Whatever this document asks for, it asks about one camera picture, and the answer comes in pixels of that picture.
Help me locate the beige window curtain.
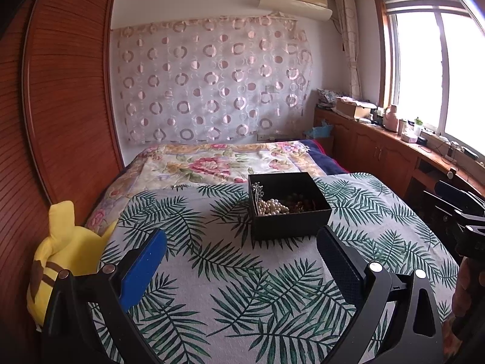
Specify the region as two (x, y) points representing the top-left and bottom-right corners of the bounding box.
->
(334, 0), (363, 100)

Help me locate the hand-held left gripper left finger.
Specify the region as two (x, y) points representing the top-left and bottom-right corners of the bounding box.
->
(41, 229), (168, 364)

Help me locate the white air conditioner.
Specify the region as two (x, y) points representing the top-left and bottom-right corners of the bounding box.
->
(259, 0), (333, 21)

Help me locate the floral blanket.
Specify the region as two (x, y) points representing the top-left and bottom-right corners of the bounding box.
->
(85, 141), (315, 232)

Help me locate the person's right hand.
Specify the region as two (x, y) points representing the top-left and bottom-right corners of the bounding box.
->
(451, 256), (485, 321)

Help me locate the circle pattern sheer curtain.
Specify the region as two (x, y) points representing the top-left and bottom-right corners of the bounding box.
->
(112, 14), (313, 145)

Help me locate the wooden cabinet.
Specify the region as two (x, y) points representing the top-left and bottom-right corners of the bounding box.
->
(314, 107), (485, 207)

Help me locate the cream pearl necklace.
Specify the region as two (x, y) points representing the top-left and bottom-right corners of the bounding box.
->
(257, 198), (291, 217)

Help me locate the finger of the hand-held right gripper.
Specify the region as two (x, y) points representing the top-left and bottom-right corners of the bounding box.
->
(422, 190), (472, 236)
(435, 180), (485, 213)

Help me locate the stack of printed cloth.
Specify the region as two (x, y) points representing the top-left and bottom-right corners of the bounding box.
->
(317, 88), (342, 107)

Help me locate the blue plastic bag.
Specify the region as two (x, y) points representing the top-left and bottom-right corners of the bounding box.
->
(305, 120), (333, 139)

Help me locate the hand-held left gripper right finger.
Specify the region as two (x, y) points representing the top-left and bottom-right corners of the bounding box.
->
(316, 225), (445, 364)

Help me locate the yellow plush toy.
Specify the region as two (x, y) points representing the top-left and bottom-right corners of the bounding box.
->
(26, 201), (118, 332)

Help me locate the dark red bead bracelet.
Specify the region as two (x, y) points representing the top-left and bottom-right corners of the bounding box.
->
(286, 194), (317, 214)

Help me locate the black cardboard box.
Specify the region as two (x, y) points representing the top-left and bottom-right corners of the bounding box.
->
(248, 172), (333, 241)

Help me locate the wooden framed window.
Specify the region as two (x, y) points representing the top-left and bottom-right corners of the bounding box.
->
(373, 0), (485, 160)

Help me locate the dark blue blanket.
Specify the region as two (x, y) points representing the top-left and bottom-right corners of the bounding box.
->
(303, 140), (350, 177)

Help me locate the brown cardboard box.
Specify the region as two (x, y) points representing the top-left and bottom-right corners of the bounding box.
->
(336, 98), (376, 119)

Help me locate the leaf print cloth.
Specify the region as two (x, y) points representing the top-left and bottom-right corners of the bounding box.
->
(89, 172), (461, 364)

